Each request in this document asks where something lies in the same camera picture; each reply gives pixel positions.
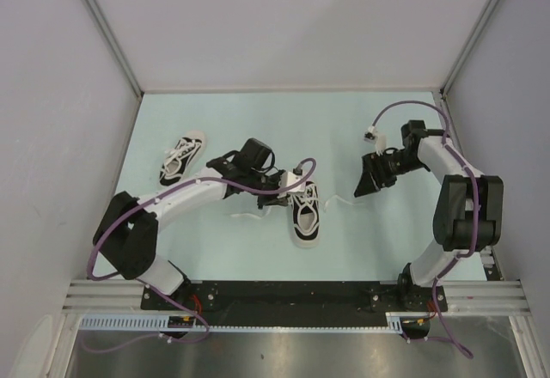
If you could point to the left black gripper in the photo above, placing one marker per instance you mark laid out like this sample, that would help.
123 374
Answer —
272 200

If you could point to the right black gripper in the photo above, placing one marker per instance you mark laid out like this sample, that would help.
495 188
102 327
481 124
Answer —
374 164

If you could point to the black white sneaker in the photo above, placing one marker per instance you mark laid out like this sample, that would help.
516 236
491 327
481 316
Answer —
180 159
305 215

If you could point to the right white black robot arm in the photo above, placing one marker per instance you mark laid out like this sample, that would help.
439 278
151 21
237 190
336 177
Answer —
420 152

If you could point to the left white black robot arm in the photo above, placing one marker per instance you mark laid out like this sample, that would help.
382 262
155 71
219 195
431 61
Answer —
128 232

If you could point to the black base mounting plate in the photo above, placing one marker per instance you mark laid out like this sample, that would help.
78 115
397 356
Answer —
306 301

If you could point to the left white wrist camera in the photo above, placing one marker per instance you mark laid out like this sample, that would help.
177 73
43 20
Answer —
292 184

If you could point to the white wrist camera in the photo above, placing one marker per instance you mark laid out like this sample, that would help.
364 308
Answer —
379 140
292 184

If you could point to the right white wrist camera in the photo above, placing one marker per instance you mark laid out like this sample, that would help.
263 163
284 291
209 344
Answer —
379 140

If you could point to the grey slotted cable duct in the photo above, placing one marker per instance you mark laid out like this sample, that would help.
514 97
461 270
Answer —
379 323

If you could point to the aluminium front frame rail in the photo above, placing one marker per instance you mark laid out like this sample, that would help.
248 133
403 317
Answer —
472 298

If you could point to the right aluminium corner post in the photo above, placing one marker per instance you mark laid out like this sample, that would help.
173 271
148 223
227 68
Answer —
473 38

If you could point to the aluminium corner post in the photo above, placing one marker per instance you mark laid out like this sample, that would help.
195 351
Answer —
473 38
113 46

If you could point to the left aluminium corner post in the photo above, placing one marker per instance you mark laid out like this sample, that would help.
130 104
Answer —
113 46

